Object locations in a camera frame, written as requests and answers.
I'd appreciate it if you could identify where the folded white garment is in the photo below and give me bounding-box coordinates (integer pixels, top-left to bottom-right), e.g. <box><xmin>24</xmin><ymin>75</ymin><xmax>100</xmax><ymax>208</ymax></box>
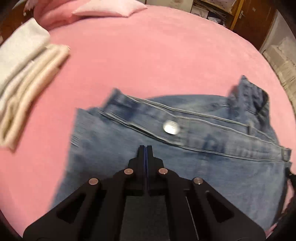
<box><xmin>0</xmin><ymin>18</ymin><xmax>51</xmax><ymax>93</ymax></box>

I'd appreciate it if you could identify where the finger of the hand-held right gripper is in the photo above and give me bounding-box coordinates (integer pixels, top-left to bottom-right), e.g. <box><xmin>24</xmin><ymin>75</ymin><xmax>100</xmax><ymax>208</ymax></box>
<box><xmin>285</xmin><ymin>167</ymin><xmax>296</xmax><ymax>187</ymax></box>

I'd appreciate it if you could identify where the white floral wardrobe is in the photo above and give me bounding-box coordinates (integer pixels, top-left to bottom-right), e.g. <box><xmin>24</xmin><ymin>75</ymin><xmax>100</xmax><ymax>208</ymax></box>
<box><xmin>146</xmin><ymin>0</ymin><xmax>195</xmax><ymax>12</ymax></box>

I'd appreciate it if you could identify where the pink bed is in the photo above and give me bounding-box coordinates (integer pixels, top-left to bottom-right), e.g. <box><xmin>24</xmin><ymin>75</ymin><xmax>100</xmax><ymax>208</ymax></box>
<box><xmin>0</xmin><ymin>5</ymin><xmax>294</xmax><ymax>238</ymax></box>

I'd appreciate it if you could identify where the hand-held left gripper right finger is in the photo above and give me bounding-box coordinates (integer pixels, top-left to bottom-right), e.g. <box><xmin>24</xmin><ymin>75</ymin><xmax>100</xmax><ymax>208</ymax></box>
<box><xmin>147</xmin><ymin>146</ymin><xmax>265</xmax><ymax>241</ymax></box>

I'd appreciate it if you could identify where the small pink printed cushion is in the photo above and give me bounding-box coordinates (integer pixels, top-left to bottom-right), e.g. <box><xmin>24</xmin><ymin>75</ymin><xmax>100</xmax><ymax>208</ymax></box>
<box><xmin>72</xmin><ymin>0</ymin><xmax>148</xmax><ymax>17</ymax></box>

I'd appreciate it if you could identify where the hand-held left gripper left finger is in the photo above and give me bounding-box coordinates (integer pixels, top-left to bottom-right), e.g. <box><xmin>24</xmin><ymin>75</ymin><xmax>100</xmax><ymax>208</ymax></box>
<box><xmin>23</xmin><ymin>146</ymin><xmax>147</xmax><ymax>241</ymax></box>

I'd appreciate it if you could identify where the wooden bookshelf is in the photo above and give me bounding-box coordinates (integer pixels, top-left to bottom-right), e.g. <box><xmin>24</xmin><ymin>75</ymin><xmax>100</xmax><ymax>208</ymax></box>
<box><xmin>192</xmin><ymin>0</ymin><xmax>243</xmax><ymax>29</ymax></box>

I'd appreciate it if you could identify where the blue denim jacket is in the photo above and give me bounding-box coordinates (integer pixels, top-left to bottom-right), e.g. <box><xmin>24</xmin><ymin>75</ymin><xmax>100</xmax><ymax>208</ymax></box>
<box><xmin>52</xmin><ymin>75</ymin><xmax>292</xmax><ymax>234</ymax></box>

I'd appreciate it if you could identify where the brown wooden door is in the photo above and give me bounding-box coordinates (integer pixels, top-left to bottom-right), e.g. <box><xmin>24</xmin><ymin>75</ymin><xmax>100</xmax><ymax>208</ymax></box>
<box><xmin>232</xmin><ymin>0</ymin><xmax>277</xmax><ymax>50</ymax></box>

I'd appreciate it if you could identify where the beige lace covered sofa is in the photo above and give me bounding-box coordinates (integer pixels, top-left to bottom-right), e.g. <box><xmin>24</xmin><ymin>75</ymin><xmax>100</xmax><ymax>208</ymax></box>
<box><xmin>260</xmin><ymin>10</ymin><xmax>296</xmax><ymax>93</ymax></box>

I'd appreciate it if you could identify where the folded cream garment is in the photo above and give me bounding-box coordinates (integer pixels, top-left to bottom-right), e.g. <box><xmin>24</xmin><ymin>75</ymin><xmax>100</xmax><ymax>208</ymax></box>
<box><xmin>0</xmin><ymin>44</ymin><xmax>71</xmax><ymax>150</ymax></box>

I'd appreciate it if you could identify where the folded pink quilt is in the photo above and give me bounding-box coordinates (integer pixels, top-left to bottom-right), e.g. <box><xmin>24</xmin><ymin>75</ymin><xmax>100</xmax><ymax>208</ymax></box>
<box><xmin>32</xmin><ymin>0</ymin><xmax>81</xmax><ymax>30</ymax></box>

